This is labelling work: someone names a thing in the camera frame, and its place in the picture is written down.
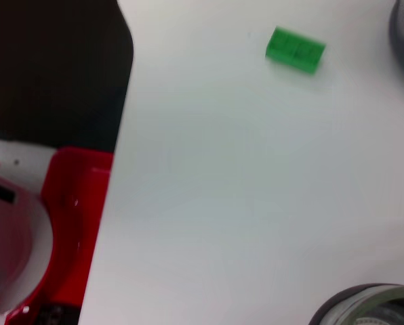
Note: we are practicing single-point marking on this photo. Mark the red and white robot base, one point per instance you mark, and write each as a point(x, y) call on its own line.
point(73, 203)

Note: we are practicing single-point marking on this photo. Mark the green rectangular brick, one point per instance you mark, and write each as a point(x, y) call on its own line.
point(295, 50)

